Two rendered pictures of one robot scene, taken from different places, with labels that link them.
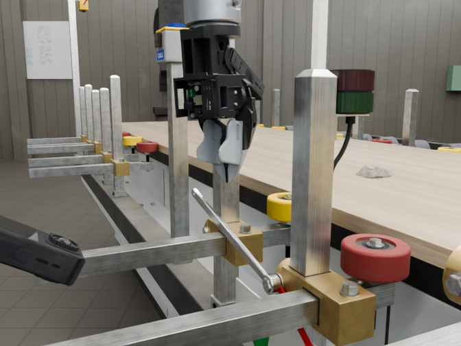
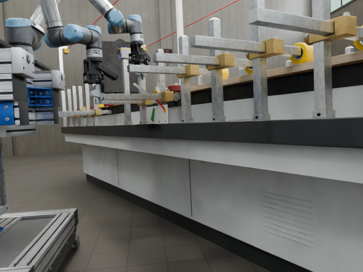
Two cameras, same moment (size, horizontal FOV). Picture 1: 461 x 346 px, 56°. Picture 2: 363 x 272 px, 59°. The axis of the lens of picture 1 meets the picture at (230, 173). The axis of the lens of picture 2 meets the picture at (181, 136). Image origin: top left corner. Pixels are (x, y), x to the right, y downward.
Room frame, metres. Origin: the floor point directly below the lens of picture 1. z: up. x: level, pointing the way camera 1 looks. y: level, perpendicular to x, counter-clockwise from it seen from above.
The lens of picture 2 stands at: (-1.29, 0.00, 0.71)
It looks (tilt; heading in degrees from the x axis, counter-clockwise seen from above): 3 degrees down; 354
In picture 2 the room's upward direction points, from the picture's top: 3 degrees counter-clockwise
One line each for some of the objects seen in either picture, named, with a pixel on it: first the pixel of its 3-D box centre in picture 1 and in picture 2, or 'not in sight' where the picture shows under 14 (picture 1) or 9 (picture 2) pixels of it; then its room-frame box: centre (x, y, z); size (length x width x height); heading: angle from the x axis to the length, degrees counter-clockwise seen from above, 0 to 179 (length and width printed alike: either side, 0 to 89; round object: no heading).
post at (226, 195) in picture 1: (226, 207); (142, 93); (0.74, 0.01, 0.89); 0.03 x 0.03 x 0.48; 25
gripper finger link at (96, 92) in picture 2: not in sight; (96, 93); (0.30, 0.22, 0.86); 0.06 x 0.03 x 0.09; 115
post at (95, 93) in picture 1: (97, 140); (81, 109); (2.10, 0.64, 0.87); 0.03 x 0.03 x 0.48; 25
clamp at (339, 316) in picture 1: (321, 294); (163, 96); (0.49, -0.11, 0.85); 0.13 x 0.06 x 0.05; 25
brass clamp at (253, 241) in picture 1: (231, 237); (144, 101); (0.72, 0.00, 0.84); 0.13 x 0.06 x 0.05; 25
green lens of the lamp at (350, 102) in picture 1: (347, 102); not in sight; (0.53, -0.14, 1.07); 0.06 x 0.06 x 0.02
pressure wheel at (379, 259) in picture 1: (372, 284); (175, 95); (0.50, -0.17, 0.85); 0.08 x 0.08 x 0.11
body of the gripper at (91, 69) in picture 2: not in sight; (93, 72); (0.31, 0.23, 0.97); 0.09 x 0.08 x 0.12; 115
